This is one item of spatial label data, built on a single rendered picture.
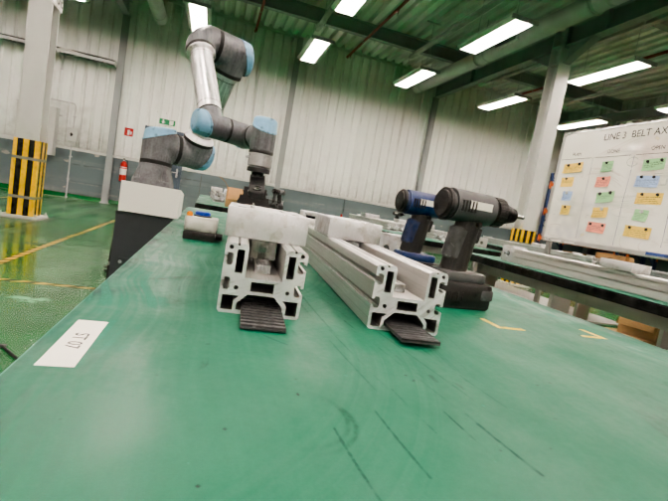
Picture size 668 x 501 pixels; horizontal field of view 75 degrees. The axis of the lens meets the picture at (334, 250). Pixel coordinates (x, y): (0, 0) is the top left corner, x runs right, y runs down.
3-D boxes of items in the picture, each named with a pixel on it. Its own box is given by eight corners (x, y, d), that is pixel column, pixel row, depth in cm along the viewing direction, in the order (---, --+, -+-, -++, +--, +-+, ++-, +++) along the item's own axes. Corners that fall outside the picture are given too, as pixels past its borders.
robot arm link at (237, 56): (166, 154, 179) (215, 23, 155) (201, 163, 188) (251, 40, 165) (172, 170, 171) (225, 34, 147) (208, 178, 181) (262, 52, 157)
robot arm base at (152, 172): (125, 181, 160) (129, 154, 160) (136, 185, 175) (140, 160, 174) (169, 188, 163) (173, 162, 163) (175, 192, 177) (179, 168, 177)
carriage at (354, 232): (311, 241, 103) (316, 212, 102) (356, 248, 105) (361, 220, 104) (324, 250, 87) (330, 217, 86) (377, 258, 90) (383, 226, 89)
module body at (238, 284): (231, 239, 130) (235, 210, 129) (264, 244, 132) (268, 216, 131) (216, 311, 52) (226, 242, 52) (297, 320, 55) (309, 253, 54)
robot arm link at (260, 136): (269, 121, 140) (283, 120, 134) (264, 156, 141) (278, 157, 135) (248, 115, 135) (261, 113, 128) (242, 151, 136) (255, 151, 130)
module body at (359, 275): (293, 248, 134) (298, 220, 133) (325, 252, 137) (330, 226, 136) (366, 328, 57) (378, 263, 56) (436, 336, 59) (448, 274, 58)
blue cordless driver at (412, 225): (379, 272, 113) (395, 187, 111) (446, 281, 118) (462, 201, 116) (391, 278, 105) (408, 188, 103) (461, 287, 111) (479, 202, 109)
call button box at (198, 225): (185, 235, 120) (189, 212, 119) (222, 240, 122) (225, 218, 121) (182, 238, 112) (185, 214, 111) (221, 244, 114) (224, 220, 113)
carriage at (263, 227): (225, 241, 74) (231, 201, 73) (289, 250, 77) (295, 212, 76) (221, 254, 59) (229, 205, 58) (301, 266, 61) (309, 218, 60)
